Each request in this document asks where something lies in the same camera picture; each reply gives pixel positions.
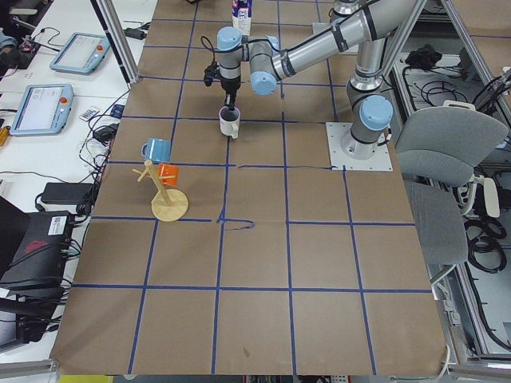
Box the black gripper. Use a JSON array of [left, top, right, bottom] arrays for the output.
[[220, 77, 240, 110]]

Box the white ceramic mug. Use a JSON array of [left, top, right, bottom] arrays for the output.
[[219, 106, 240, 139]]

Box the white blue milk carton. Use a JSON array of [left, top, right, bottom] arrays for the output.
[[232, 0, 252, 36]]

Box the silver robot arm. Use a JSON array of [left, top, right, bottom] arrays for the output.
[[204, 1, 422, 157]]

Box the blue mug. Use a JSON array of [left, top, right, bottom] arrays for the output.
[[141, 137, 172, 164]]

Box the orange mug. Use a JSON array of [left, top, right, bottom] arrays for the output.
[[156, 163, 179, 187]]

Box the wooden mug tree stand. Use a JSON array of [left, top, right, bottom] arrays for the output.
[[132, 160, 188, 222]]

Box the white remote control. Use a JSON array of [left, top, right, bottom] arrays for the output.
[[79, 106, 100, 122]]

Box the upper teach pendant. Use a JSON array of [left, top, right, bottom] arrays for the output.
[[50, 32, 110, 75]]

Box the teach pendant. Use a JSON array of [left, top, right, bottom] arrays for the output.
[[50, 32, 110, 75], [10, 84, 74, 136]]

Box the lower teach pendant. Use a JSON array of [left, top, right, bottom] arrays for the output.
[[10, 84, 74, 136]]

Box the black power adapter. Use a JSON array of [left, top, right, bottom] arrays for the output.
[[41, 183, 93, 204]]

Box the grey office chair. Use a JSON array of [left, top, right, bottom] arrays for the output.
[[395, 101, 509, 285]]

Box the black computer box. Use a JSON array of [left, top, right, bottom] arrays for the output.
[[0, 211, 77, 298]]

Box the aluminium frame post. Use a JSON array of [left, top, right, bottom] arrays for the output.
[[90, 0, 140, 85]]

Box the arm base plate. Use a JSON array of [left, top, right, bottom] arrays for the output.
[[326, 122, 393, 172]]

